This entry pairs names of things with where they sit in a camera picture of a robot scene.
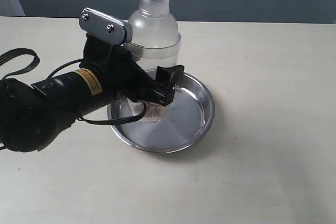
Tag round stainless steel tray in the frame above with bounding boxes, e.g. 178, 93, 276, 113
112, 73, 215, 154

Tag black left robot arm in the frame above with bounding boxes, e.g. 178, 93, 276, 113
1, 35, 184, 152

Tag clear plastic shaker bottle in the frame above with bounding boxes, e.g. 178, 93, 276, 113
127, 0, 181, 124

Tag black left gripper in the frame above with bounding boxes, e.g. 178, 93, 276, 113
75, 35, 184, 119

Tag black camera cable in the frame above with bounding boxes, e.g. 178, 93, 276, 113
0, 48, 148, 125

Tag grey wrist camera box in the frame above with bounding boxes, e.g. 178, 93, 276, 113
79, 7, 133, 46

